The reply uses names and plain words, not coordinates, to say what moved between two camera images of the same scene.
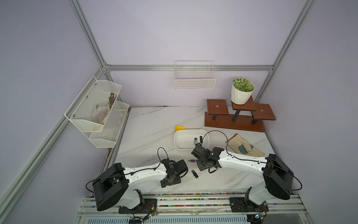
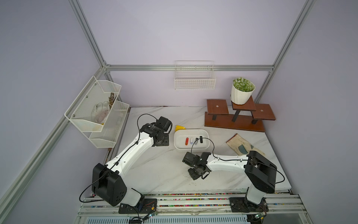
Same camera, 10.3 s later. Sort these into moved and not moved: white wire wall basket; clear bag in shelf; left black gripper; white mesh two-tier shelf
Moved: left black gripper
Not moved: white wire wall basket; white mesh two-tier shelf; clear bag in shelf
